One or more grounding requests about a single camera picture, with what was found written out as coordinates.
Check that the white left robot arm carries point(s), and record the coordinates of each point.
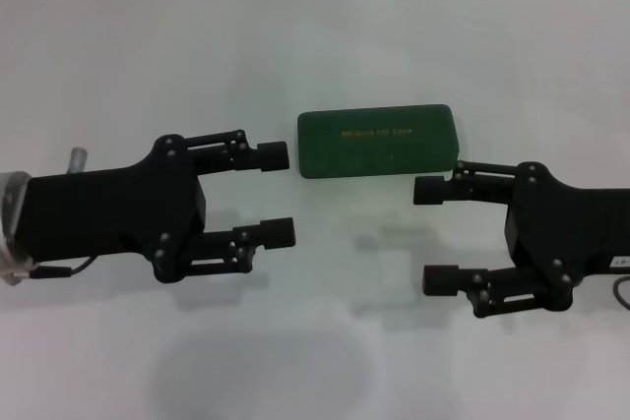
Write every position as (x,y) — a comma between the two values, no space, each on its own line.
(12,228)

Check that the green glasses case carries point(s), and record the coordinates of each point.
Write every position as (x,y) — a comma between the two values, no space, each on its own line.
(379,149)

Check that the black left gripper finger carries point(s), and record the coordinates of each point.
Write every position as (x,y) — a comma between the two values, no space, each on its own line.
(273,157)
(278,233)

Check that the left wrist silver plug stub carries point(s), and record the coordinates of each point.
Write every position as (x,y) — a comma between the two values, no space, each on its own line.
(79,159)

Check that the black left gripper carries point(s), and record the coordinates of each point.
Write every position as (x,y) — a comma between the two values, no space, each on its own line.
(108,213)

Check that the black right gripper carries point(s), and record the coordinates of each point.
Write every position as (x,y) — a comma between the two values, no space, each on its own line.
(566,228)

